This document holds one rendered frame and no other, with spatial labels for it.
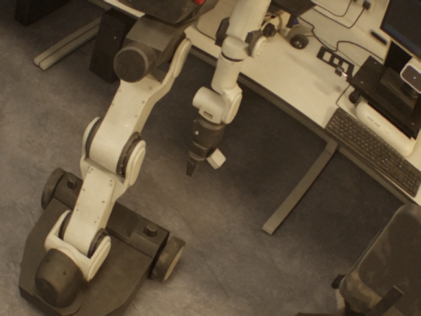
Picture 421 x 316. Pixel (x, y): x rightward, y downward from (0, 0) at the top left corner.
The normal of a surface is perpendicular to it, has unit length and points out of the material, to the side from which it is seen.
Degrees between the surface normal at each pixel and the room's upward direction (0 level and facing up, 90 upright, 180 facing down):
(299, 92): 0
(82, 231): 36
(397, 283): 90
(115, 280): 0
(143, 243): 45
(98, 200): 50
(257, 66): 0
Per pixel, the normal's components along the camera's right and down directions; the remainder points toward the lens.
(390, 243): -0.62, 0.45
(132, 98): -0.12, 0.00
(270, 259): 0.25, -0.67
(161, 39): -0.02, -0.21
